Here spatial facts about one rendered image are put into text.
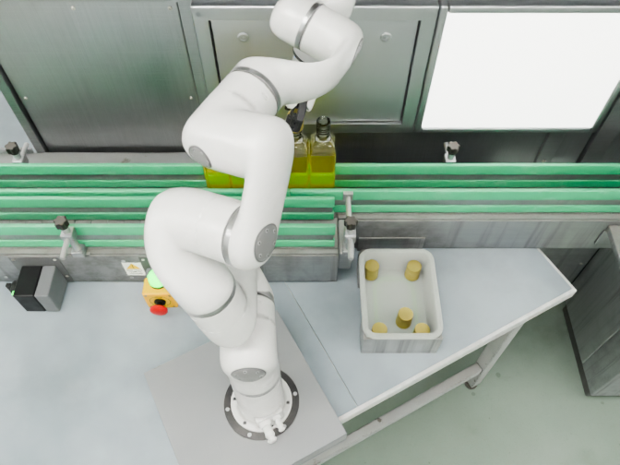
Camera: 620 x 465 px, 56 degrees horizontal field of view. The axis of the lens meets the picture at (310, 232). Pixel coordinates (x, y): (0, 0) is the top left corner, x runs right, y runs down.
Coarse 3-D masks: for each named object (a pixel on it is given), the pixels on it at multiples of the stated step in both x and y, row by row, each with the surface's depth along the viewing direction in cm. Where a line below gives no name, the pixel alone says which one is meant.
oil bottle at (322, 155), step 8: (312, 136) 122; (312, 144) 120; (320, 144) 120; (328, 144) 120; (312, 152) 121; (320, 152) 120; (328, 152) 120; (312, 160) 122; (320, 160) 122; (328, 160) 122; (312, 168) 125; (320, 168) 125; (328, 168) 125; (312, 176) 127; (320, 176) 127; (328, 176) 127; (312, 184) 129; (320, 184) 129; (328, 184) 129
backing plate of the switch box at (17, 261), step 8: (8, 256) 130; (16, 256) 130; (24, 256) 130; (32, 256) 130; (40, 256) 130; (48, 256) 130; (56, 256) 130; (16, 264) 133; (24, 264) 133; (32, 264) 133; (40, 264) 133; (48, 264) 133; (56, 264) 133; (64, 272) 136; (72, 280) 139
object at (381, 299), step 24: (360, 264) 133; (384, 264) 138; (432, 264) 133; (360, 288) 130; (384, 288) 137; (408, 288) 137; (432, 288) 130; (384, 312) 134; (432, 312) 129; (384, 336) 123; (408, 336) 123; (432, 336) 123
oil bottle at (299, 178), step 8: (304, 136) 121; (296, 144) 120; (304, 144) 120; (296, 152) 120; (304, 152) 120; (296, 160) 122; (304, 160) 122; (296, 168) 124; (304, 168) 124; (296, 176) 126; (304, 176) 126; (296, 184) 128; (304, 184) 128
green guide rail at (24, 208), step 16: (0, 208) 131; (16, 208) 131; (32, 208) 131; (48, 208) 131; (64, 208) 131; (80, 208) 131; (96, 208) 131; (112, 208) 131; (128, 208) 131; (144, 208) 131; (288, 208) 131; (304, 208) 131; (320, 208) 131
